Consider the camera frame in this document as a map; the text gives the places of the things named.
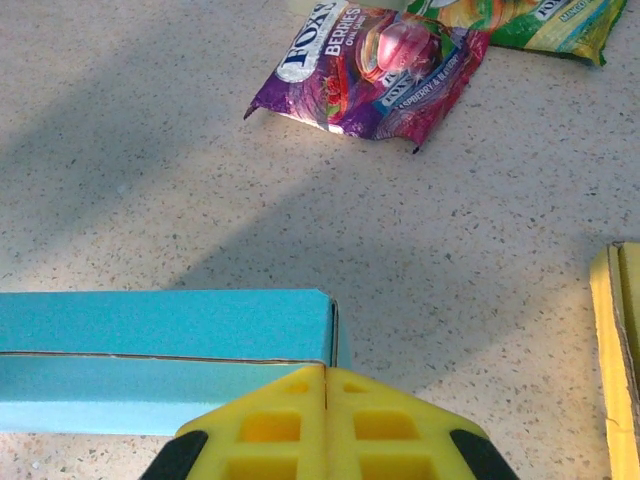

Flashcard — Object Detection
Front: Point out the green yellow candy bag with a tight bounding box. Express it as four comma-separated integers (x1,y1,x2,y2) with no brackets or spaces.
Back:
405,0,630,69

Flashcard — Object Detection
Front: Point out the purple candy bag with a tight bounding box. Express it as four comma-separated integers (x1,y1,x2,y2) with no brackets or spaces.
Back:
243,0,493,155

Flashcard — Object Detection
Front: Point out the blue paper box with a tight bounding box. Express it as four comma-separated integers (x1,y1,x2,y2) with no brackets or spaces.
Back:
0,288,353,437

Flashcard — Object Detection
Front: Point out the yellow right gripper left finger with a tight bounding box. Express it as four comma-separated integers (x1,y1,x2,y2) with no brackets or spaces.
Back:
138,365,327,480

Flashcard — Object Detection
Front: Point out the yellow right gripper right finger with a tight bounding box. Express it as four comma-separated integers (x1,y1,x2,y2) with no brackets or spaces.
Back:
325,367,522,480

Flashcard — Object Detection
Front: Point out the yellow paper box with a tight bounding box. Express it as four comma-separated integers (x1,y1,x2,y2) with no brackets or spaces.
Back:
588,241,640,480

